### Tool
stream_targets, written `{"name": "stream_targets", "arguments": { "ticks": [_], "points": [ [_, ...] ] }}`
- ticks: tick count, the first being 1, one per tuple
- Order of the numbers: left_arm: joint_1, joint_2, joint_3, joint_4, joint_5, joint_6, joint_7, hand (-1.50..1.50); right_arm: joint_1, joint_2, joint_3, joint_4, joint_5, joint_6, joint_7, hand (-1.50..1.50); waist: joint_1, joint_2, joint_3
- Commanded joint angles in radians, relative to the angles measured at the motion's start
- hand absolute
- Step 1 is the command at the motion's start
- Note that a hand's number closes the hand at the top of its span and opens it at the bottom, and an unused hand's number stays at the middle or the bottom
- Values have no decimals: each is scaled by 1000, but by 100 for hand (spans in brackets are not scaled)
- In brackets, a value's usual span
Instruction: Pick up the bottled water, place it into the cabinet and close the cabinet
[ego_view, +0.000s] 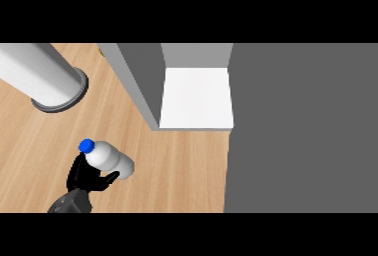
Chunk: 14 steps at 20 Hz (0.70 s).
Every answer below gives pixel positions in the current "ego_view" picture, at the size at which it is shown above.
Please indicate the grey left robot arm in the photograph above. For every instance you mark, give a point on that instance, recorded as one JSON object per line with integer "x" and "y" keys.
{"x": 68, "y": 203}

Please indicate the white cylinder with grey base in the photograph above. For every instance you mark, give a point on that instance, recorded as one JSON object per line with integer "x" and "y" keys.
{"x": 41, "y": 78}

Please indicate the grey open cabinet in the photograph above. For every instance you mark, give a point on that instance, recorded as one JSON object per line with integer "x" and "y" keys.
{"x": 193, "y": 96}

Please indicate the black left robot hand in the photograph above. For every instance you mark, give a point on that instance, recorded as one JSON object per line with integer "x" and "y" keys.
{"x": 81, "y": 178}

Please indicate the dark grey cabinet door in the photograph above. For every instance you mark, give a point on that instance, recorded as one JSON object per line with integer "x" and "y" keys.
{"x": 302, "y": 128}

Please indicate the white blue-capped water bottle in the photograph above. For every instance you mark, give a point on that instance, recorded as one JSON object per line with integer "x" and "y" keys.
{"x": 109, "y": 160}

